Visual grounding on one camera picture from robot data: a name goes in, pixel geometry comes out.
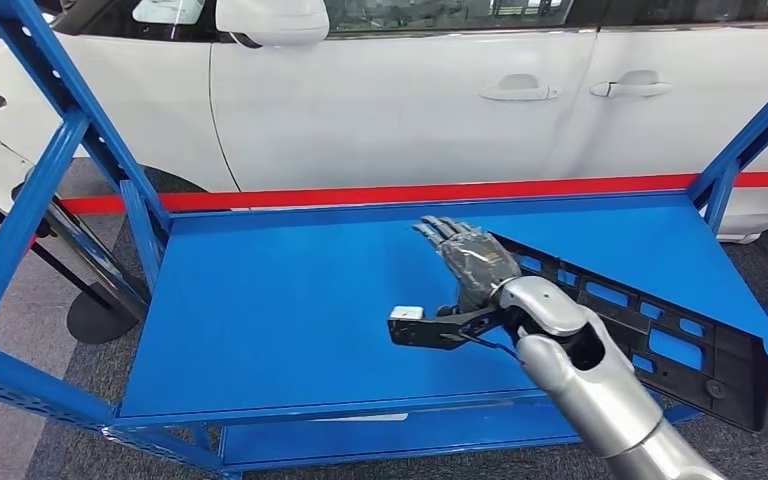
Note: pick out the white plastic crate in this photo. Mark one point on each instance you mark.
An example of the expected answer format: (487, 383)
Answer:
(364, 418)

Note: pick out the red barrier belt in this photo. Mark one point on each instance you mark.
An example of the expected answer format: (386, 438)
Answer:
(357, 197)

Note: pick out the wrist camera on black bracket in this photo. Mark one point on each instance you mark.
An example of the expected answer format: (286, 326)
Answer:
(424, 328)

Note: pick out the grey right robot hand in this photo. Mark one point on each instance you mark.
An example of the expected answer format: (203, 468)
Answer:
(477, 265)

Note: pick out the chrome stanchion post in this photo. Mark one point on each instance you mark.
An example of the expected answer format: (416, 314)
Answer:
(92, 260)

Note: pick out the white car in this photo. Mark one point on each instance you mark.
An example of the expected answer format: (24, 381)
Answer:
(371, 112)

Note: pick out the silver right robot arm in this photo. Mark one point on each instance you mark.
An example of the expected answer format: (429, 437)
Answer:
(589, 391)

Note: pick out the long black plastic part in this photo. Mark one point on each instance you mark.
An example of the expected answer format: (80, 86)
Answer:
(728, 358)

